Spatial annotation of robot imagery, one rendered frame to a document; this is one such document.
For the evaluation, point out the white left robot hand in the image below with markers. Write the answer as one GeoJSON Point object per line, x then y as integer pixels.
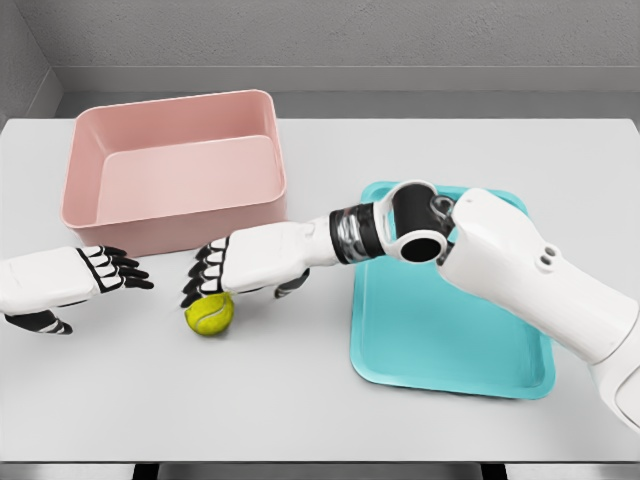
{"type": "Point", "coordinates": [60, 278]}

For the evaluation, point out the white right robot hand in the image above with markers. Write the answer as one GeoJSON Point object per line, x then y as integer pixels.
{"type": "Point", "coordinates": [260, 260]}

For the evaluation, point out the yellow-green tennis ball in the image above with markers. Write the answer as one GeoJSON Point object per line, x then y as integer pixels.
{"type": "Point", "coordinates": [210, 314]}

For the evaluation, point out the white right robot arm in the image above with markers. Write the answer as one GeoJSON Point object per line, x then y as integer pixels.
{"type": "Point", "coordinates": [500, 260]}

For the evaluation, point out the pink plastic basket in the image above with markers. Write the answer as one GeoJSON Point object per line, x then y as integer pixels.
{"type": "Point", "coordinates": [175, 165]}

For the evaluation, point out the blue plastic tray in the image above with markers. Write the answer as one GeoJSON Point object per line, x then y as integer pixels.
{"type": "Point", "coordinates": [440, 325]}

